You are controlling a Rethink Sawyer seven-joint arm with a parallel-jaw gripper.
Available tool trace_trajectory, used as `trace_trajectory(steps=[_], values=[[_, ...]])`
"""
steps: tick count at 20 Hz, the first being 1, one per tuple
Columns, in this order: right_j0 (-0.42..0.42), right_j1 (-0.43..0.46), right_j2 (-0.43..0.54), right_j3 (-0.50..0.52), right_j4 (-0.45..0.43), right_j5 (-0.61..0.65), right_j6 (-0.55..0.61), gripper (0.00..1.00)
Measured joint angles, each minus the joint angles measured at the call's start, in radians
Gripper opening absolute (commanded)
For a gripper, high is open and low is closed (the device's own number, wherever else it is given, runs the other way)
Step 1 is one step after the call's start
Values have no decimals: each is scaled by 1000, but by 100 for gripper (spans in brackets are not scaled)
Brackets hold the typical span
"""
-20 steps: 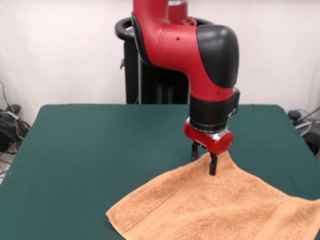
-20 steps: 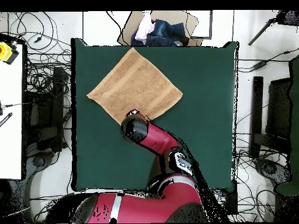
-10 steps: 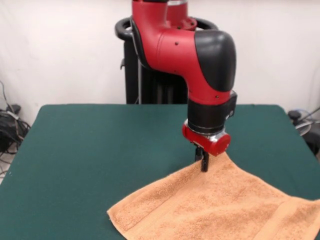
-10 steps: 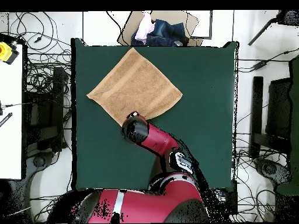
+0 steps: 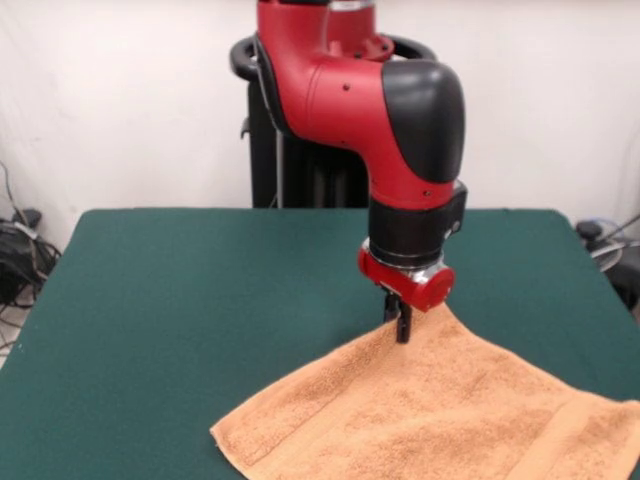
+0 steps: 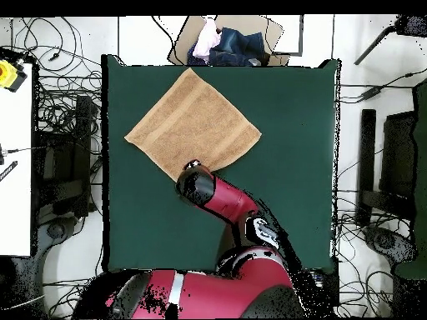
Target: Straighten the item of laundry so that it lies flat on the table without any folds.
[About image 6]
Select black stand base with caster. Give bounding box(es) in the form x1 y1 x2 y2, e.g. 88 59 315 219
34 215 86 261
363 224 418 268

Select black frame stand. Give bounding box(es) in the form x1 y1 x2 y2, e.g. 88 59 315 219
33 94 103 219

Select white desk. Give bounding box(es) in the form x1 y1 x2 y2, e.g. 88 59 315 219
0 62 34 258

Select dark green table cloth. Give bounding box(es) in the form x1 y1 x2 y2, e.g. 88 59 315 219
101 54 341 274

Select green cloth covered table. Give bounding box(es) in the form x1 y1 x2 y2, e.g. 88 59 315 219
394 79 427 281

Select black flat tool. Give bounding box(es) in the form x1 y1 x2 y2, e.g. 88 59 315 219
0 160 18 183

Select yellow emergency stop button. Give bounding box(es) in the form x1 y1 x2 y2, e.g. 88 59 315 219
0 59 28 93

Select brown cardboard box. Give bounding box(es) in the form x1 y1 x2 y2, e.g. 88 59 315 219
167 14 291 67

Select black cable with adapter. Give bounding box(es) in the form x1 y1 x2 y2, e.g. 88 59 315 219
339 67 427 104

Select orange terry towel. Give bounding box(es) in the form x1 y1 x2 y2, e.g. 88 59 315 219
123 67 263 183

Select black tripod leg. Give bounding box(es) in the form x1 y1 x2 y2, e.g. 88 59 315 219
354 14 427 66

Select blue denim jeans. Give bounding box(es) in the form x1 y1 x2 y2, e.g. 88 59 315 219
186 27 271 67

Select black floor cable tangle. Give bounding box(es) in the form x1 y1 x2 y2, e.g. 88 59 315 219
43 279 91 320
11 16 103 134
333 212 401 318

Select pink garment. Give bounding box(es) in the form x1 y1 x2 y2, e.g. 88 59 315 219
192 16 223 63

